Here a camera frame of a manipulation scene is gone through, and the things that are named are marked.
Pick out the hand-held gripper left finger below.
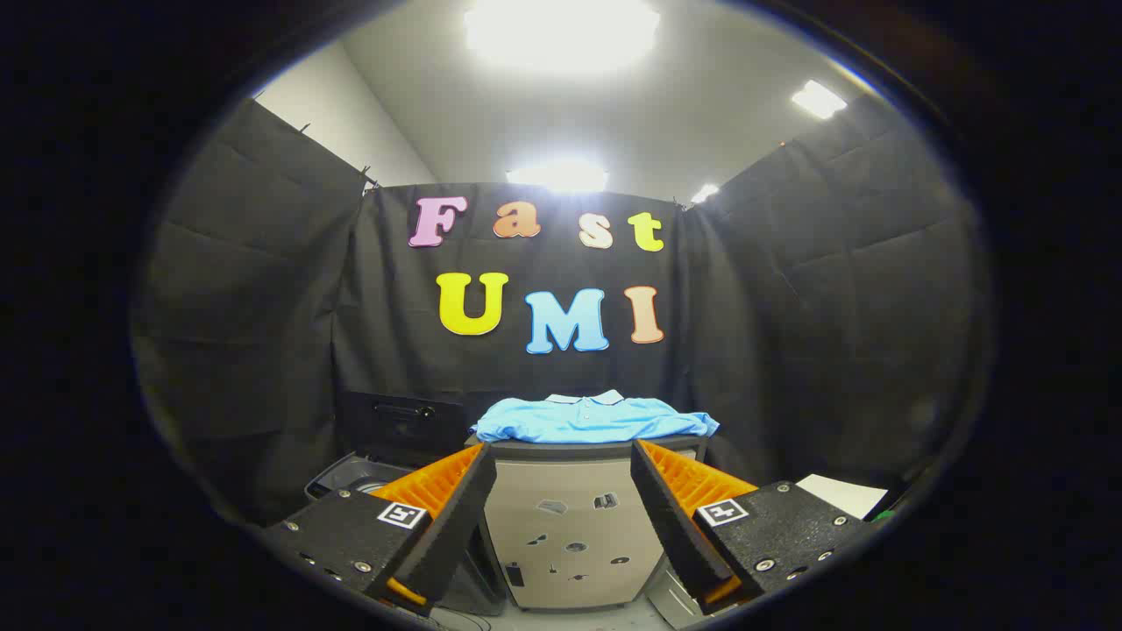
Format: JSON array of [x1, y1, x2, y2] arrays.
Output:
[[261, 443, 498, 614]]

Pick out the dark washing machine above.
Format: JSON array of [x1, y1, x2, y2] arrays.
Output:
[[304, 451, 511, 616]]

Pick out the light blue polo shirt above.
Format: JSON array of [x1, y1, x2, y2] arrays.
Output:
[[471, 390, 721, 445]]

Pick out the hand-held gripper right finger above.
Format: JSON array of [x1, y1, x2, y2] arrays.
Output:
[[629, 438, 877, 614]]

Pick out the large ceiling light panel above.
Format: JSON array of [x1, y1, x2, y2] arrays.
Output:
[[465, 0, 661, 73]]

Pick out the beige cabinet with dark top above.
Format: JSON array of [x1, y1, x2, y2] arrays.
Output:
[[465, 434, 711, 612]]

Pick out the grey box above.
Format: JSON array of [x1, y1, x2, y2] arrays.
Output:
[[644, 561, 704, 628]]

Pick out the black backdrop cloth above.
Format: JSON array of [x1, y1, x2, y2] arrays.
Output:
[[131, 88, 991, 528]]

